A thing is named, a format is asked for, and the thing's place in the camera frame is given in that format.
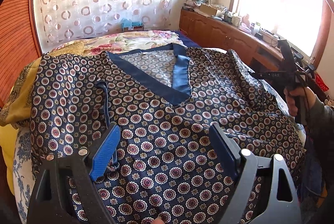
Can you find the pink bag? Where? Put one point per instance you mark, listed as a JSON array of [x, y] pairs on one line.
[[245, 23]]

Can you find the wooden slatted wardrobe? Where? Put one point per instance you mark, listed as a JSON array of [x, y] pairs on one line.
[[18, 30]]

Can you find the long wooden cabinet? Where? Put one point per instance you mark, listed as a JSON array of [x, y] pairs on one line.
[[221, 33]]

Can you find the teal topped small box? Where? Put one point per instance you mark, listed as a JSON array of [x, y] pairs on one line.
[[131, 24]]

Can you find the red basket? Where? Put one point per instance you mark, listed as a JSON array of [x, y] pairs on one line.
[[321, 81]]

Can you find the blue white floral quilt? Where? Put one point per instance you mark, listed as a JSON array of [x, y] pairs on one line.
[[22, 161]]

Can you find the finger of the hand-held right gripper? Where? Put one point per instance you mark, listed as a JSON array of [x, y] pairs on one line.
[[266, 75], [285, 54]]

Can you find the navy medallion print shirt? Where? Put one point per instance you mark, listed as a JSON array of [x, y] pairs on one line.
[[156, 122]]

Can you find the navy blanket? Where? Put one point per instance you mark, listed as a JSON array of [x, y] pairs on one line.
[[189, 39]]

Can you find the person's left hand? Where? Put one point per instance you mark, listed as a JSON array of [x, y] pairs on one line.
[[157, 220]]

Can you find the green capped white bottle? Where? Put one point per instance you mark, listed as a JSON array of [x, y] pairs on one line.
[[256, 28]]

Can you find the plain yellow cloth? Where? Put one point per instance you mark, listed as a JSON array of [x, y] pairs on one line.
[[7, 150]]

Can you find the open cardboard box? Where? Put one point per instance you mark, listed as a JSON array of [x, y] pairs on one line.
[[210, 10]]

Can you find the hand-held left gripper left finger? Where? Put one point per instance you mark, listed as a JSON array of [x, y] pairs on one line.
[[104, 158]]

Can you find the small black box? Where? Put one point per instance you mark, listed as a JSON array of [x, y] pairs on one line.
[[258, 35]]

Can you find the gold patterned cushion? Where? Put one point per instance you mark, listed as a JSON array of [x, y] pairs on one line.
[[15, 93]]

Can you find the floral blanket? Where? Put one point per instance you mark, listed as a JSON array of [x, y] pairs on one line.
[[146, 38]]

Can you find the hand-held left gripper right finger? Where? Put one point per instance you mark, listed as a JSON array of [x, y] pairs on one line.
[[224, 150]]

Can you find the person's right hand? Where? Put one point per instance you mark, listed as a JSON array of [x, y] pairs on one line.
[[291, 101]]

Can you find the stack of papers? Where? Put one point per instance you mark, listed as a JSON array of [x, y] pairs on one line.
[[191, 4]]

